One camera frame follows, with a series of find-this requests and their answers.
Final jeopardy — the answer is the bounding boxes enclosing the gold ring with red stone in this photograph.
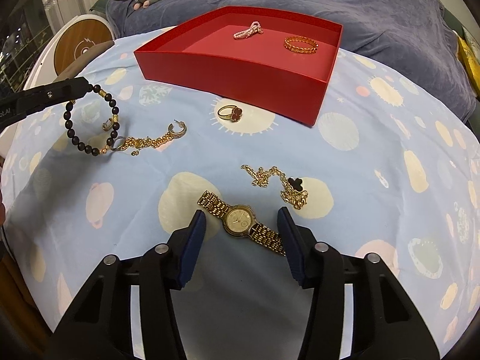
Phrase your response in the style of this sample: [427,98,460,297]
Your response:
[218,105,244,123]

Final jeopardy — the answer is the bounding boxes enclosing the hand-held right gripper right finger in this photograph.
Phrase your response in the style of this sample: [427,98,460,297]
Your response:
[277,207,441,360]

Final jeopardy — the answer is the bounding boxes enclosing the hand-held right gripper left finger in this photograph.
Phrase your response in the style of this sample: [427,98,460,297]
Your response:
[45,209,208,360]

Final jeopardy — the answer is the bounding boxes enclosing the gold wristwatch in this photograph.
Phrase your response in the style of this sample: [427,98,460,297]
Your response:
[197,190,286,257]

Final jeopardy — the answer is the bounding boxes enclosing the round white wooden-face device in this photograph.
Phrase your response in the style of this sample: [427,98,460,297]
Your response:
[20,10,115,98]

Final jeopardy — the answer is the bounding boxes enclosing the yellow pillow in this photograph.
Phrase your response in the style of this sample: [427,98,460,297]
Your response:
[455,26,480,94]

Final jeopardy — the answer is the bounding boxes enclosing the dark bead bracelet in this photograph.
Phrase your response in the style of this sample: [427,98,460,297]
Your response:
[64,85,121,156]

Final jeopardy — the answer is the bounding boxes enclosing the white sheer curtain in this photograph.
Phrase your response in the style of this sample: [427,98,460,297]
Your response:
[37,0,113,34]

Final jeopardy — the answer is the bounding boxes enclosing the chunky gold chain bracelet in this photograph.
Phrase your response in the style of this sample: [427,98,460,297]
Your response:
[112,131,177,157]

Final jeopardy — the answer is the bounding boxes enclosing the pink pearl bracelet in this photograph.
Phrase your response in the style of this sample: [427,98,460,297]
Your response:
[233,22,264,40]

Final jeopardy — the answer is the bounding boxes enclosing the light blue printed cloth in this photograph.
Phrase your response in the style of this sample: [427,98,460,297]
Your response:
[0,26,480,360]

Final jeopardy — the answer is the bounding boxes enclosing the gold cuff bangle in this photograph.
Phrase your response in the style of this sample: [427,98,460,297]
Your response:
[283,35,319,55]

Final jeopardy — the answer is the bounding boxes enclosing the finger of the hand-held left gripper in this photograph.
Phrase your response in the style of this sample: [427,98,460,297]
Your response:
[15,76,93,121]

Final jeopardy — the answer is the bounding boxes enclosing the red cardboard box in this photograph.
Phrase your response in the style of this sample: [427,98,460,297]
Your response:
[134,6,344,127]

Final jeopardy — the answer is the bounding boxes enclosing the gold necklace with black pendant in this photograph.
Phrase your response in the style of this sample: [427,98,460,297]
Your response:
[240,164,310,210]

